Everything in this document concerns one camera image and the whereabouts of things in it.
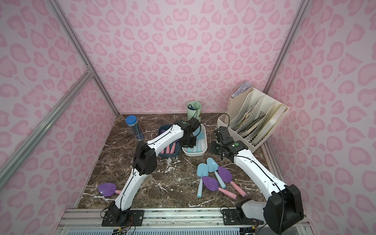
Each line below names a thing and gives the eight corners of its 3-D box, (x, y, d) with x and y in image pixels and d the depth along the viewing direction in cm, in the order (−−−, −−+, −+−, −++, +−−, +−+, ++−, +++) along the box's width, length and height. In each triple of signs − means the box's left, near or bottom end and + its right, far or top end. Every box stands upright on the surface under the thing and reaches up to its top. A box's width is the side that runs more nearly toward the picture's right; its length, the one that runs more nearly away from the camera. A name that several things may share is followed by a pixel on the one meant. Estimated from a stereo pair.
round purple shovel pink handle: (96, 196, 82) (94, 195, 81) (101, 184, 87) (99, 182, 85) (119, 196, 82) (118, 195, 81) (123, 183, 87) (122, 182, 85)
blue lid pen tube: (135, 141, 106) (124, 122, 89) (137, 134, 110) (127, 115, 93) (143, 141, 106) (134, 122, 89) (145, 134, 109) (136, 115, 93)
